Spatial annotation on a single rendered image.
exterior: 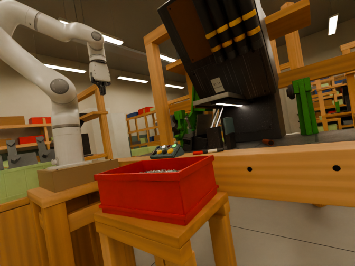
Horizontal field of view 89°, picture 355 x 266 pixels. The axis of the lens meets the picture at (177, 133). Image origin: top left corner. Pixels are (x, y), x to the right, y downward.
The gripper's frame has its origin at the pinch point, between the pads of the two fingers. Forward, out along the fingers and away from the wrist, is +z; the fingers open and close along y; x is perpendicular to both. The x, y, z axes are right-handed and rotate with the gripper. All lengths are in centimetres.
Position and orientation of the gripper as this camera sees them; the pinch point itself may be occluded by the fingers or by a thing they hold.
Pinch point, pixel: (102, 91)
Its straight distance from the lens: 109.3
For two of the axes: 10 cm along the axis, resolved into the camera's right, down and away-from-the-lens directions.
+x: 7.8, -1.3, -6.1
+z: 1.6, 9.9, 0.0
